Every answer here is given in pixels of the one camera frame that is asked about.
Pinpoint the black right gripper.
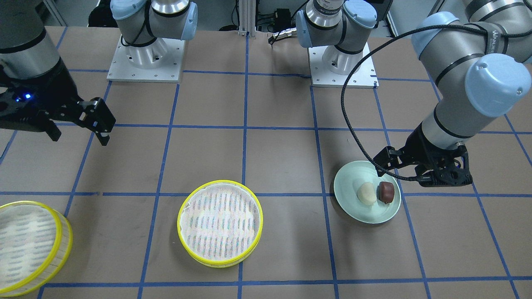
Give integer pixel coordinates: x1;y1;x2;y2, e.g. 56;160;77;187
0;59;116;146

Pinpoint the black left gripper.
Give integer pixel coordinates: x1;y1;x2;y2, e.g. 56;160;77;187
373;129;473;187

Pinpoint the white bun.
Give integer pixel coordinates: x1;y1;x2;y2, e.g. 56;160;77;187
357;182;377;206

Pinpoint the yellow steamer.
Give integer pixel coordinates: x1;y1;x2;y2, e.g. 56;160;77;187
176;180;264;268
0;201;74;297

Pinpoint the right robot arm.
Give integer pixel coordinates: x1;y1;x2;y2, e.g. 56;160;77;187
0;0;198;146

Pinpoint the brown bun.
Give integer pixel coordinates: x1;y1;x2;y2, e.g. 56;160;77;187
377;181;395;204

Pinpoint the light green plate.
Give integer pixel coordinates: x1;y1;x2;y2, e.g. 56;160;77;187
334;161;401;224

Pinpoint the black braided cable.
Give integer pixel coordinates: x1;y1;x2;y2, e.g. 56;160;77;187
341;22;532;182

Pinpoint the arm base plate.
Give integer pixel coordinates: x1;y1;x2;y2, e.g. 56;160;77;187
107;38;186;83
308;43;379;88

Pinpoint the aluminium frame post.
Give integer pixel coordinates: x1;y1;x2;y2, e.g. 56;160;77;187
237;0;258;39

